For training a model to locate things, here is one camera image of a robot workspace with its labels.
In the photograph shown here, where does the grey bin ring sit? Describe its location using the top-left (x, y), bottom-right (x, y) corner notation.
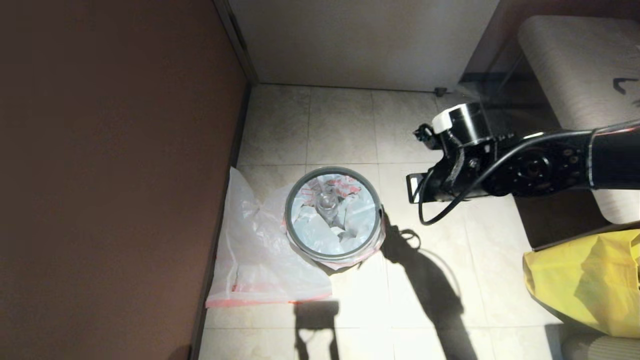
top-left (284, 167), bottom-right (383, 262)

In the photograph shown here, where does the white door panel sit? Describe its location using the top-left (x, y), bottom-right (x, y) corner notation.
top-left (227, 0), bottom-right (501, 93)

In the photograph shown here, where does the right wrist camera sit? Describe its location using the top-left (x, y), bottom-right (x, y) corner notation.
top-left (413, 124), bottom-right (442, 151)

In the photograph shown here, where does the beige wood-grain table top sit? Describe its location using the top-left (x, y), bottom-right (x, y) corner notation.
top-left (517, 15), bottom-right (640, 224)

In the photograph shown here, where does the yellow plastic bag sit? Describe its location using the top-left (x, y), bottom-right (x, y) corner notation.
top-left (522, 230), bottom-right (640, 338)

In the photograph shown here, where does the white plastic bag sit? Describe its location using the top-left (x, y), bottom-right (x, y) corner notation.
top-left (286, 172), bottom-right (385, 271)
top-left (206, 167), bottom-right (333, 309)

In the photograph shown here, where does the dark door frame post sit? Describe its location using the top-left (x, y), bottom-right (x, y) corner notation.
top-left (214, 0), bottom-right (259, 86)

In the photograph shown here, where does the black metal table frame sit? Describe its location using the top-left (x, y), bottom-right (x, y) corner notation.
top-left (460, 50), bottom-right (556, 112)

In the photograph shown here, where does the clear plastic bottle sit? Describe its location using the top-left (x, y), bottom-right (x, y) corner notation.
top-left (315, 182), bottom-right (342, 226)

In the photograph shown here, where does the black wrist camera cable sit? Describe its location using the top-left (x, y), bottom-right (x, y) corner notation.
top-left (418, 131), bottom-right (593, 226)

